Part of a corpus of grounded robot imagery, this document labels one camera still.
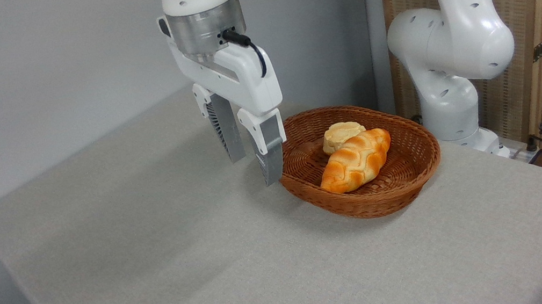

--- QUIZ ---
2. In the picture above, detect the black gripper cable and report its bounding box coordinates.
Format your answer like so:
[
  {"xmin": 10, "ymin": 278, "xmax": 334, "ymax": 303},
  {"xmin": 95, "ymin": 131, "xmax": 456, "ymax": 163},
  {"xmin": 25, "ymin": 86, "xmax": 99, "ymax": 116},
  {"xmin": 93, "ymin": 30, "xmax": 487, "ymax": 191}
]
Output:
[{"xmin": 221, "ymin": 23, "xmax": 270, "ymax": 84}]

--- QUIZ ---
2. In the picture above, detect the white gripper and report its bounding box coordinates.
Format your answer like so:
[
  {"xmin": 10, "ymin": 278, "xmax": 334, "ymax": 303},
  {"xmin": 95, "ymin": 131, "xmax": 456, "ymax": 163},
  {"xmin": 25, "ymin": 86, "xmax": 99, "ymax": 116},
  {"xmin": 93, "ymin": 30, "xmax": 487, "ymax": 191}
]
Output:
[{"xmin": 156, "ymin": 1, "xmax": 297, "ymax": 200}]

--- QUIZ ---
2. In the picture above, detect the braided golden bread loaf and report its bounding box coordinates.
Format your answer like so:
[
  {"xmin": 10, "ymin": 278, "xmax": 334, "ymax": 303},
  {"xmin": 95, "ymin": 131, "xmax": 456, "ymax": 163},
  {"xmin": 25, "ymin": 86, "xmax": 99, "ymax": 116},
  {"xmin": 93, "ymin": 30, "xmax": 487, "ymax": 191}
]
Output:
[{"xmin": 313, "ymin": 126, "xmax": 399, "ymax": 198}]

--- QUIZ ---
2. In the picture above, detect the round pale bread bun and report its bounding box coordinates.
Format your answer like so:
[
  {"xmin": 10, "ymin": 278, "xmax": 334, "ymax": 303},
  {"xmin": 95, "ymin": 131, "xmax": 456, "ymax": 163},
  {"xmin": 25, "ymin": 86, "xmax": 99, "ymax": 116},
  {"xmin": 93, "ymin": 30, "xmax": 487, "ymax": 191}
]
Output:
[{"xmin": 319, "ymin": 118, "xmax": 369, "ymax": 156}]

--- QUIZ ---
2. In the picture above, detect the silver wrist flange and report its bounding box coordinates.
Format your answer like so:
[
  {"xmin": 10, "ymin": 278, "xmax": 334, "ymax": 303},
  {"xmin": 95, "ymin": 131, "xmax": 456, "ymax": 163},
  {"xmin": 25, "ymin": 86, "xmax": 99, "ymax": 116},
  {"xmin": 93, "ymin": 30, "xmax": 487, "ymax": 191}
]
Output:
[{"xmin": 164, "ymin": 0, "xmax": 251, "ymax": 63}]

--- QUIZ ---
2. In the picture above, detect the white power strip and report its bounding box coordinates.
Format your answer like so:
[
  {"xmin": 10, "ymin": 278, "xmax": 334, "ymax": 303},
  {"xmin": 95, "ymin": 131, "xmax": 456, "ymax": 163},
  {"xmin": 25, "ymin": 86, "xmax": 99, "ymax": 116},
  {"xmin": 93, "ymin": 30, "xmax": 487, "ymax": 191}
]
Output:
[{"xmin": 505, "ymin": 142, "xmax": 542, "ymax": 167}]

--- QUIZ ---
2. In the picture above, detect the brown wicker basket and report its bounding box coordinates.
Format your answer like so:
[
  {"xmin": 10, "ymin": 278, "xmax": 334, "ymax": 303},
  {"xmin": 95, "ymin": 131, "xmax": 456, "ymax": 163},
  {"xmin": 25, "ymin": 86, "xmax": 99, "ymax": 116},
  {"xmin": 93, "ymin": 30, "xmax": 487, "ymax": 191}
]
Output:
[{"xmin": 270, "ymin": 90, "xmax": 450, "ymax": 233}]

